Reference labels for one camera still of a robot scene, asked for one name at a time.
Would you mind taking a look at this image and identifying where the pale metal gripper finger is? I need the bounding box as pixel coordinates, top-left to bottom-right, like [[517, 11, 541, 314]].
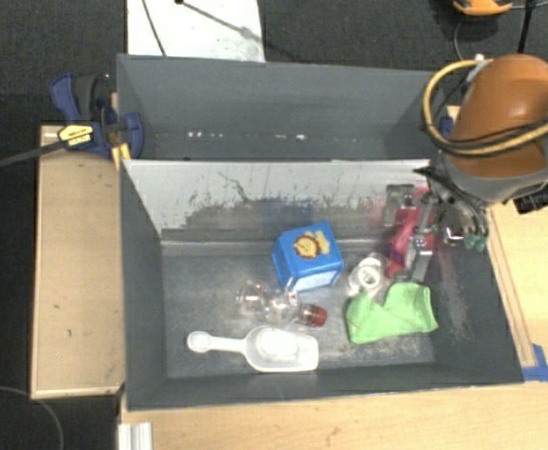
[[384, 183, 418, 227], [396, 234, 437, 284]]

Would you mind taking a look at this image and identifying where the red and pink spray bottle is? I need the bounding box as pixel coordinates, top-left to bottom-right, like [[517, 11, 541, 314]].
[[379, 200, 430, 279]]

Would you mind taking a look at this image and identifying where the clear glass cup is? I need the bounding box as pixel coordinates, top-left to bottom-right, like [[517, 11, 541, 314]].
[[347, 251, 391, 298]]

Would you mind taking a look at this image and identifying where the green cloth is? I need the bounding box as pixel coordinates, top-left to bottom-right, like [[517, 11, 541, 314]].
[[344, 280, 440, 346]]

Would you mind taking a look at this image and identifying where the blue box with lion print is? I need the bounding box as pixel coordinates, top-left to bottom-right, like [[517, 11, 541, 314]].
[[271, 219, 346, 294]]

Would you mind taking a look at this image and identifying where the clear plastic bottle red cap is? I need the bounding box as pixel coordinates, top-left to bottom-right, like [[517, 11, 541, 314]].
[[235, 278, 329, 333]]

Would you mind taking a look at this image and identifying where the white plastic scoop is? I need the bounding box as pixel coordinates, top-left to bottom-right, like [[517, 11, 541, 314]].
[[185, 324, 320, 374]]

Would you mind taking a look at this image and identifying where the grey metal bin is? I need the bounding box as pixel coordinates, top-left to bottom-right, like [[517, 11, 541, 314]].
[[115, 52, 526, 413]]

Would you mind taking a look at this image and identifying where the pale wood flat board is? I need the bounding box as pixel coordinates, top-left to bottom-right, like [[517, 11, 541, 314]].
[[29, 124, 127, 400]]

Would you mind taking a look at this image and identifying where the black cylinder on white bracket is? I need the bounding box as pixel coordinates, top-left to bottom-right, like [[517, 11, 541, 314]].
[[511, 181, 548, 216]]

